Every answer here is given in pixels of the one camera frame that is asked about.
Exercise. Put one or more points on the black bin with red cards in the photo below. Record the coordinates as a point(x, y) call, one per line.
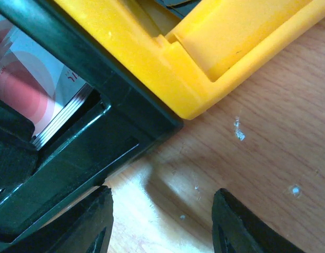
point(118, 121)

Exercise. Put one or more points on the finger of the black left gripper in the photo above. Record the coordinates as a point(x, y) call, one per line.
point(18, 156)

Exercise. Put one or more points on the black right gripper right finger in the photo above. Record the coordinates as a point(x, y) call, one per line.
point(237, 229)

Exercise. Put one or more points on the black card in yellow bin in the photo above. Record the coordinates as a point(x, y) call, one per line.
point(180, 8)

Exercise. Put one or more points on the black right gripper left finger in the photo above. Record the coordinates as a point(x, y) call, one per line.
point(86, 227)

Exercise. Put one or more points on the red card stack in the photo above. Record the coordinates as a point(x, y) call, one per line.
point(37, 84)

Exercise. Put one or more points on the yellow bin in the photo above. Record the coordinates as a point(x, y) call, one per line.
point(193, 63)

